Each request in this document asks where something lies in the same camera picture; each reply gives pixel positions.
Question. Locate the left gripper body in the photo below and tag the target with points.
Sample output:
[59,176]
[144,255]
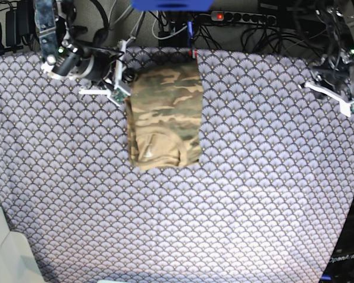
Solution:
[332,73]

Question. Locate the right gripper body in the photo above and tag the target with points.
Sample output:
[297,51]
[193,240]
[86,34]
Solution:
[91,63]

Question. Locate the camouflage T-shirt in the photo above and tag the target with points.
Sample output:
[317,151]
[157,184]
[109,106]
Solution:
[164,114]

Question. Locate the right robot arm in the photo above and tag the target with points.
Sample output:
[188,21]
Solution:
[55,22]

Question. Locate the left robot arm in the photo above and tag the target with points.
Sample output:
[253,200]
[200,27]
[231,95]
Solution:
[338,20]

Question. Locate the red and black clamp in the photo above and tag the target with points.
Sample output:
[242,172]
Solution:
[193,53]

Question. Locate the black power adapter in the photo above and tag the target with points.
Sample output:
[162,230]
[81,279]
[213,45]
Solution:
[19,23]

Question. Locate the purple fan-pattern tablecloth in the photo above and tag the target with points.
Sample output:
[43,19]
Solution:
[266,202]

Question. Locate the black power strip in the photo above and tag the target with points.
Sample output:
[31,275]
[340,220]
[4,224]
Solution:
[243,18]

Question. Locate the black OpenArm base box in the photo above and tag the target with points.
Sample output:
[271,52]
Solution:
[341,264]

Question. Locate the light grey plastic furniture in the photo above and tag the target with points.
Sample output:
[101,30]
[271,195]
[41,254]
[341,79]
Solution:
[17,262]

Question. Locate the blue mount bracket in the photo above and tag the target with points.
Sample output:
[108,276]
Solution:
[172,5]

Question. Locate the blue clamp handle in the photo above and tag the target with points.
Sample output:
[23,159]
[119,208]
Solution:
[190,31]

